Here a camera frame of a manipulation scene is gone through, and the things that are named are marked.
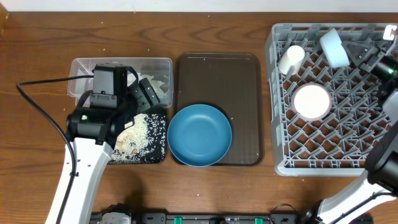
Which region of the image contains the clear plastic bin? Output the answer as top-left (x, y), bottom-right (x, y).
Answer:
top-left (70, 57), bottom-right (174, 108)

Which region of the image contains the black tray bin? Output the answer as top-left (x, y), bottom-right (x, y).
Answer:
top-left (107, 106), bottom-right (168, 166)

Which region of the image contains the cream white cup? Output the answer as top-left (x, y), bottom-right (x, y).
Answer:
top-left (278, 45), bottom-right (305, 75)

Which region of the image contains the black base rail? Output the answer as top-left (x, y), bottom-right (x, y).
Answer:
top-left (88, 203), bottom-right (299, 224)

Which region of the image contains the white napkin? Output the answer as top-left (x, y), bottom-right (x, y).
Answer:
top-left (138, 73), bottom-right (170, 98)

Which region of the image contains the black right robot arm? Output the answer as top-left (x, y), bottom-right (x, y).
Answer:
top-left (300, 52), bottom-right (397, 223)

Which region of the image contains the dark brown serving tray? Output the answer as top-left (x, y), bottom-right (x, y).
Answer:
top-left (174, 53), bottom-right (264, 166)

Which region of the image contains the grey dishwasher rack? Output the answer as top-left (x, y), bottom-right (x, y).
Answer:
top-left (265, 23), bottom-right (392, 177)

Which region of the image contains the dark blue plate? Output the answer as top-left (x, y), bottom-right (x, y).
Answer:
top-left (167, 104), bottom-right (233, 167)

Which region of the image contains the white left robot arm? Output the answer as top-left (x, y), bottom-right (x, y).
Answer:
top-left (46, 63), bottom-right (159, 223)

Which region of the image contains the light blue bowl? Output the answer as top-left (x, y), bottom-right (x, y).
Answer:
top-left (320, 29), bottom-right (349, 68)

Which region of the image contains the rice pile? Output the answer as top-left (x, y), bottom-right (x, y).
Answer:
top-left (108, 113), bottom-right (167, 163)

